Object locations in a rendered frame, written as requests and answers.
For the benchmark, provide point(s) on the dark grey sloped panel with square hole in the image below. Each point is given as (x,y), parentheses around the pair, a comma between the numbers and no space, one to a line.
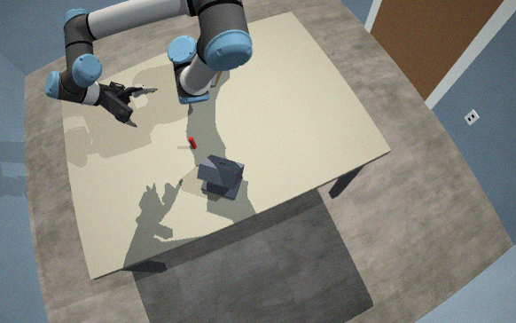
(220,173)

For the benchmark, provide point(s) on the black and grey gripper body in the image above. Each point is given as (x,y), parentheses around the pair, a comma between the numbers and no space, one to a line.
(115,90)

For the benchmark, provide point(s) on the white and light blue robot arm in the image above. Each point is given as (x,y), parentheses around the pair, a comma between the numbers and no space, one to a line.
(224,37)

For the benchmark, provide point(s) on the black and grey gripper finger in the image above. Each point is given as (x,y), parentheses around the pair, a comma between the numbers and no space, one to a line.
(138,90)
(129,122)

